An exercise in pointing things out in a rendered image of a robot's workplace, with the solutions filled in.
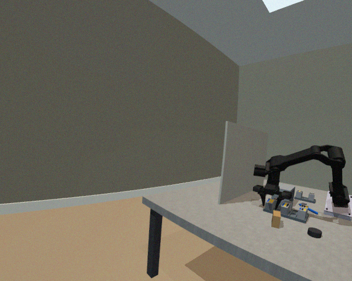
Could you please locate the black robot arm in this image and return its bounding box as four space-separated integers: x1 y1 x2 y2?
254 145 350 208

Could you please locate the black short cylinder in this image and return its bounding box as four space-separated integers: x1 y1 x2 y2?
307 227 322 238

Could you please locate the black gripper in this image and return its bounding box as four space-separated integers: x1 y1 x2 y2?
253 178 292 209

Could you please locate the large grey flat panel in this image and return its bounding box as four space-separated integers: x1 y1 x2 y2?
218 121 268 204

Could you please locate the tan cube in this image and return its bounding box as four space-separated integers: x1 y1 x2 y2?
271 210 281 229

